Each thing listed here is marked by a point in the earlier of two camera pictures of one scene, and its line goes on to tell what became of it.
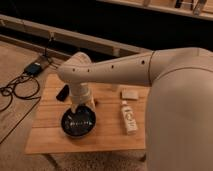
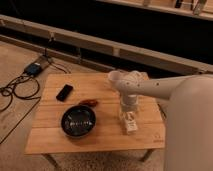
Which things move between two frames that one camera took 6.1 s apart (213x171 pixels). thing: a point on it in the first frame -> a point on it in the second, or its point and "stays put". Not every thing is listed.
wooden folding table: (120, 120) stays put
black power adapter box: (33, 69) stays put
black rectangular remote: (63, 93) stays put
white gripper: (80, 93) -> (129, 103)
